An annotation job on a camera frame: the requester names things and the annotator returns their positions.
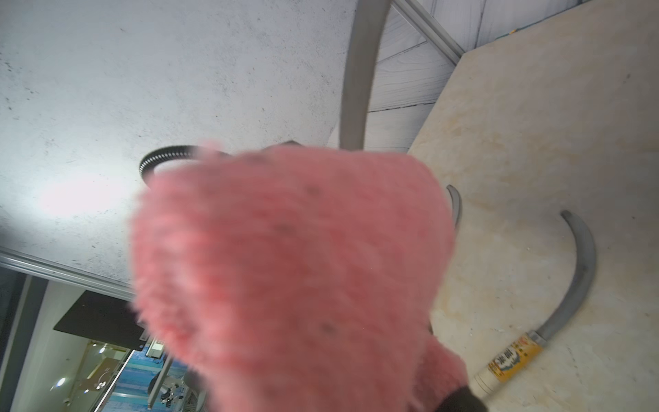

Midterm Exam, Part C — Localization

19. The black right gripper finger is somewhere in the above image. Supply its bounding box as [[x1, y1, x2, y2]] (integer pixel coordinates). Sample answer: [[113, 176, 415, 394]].
[[435, 386, 488, 412]]

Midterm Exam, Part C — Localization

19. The pink fluffy rag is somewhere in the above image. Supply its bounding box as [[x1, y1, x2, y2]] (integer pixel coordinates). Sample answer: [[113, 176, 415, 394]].
[[131, 144, 469, 411]]

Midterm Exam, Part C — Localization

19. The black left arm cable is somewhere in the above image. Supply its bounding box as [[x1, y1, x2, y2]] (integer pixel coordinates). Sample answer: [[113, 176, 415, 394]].
[[137, 143, 228, 184]]

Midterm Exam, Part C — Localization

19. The left aluminium frame post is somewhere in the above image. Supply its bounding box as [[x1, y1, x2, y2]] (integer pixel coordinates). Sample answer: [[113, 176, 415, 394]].
[[393, 0, 464, 66]]

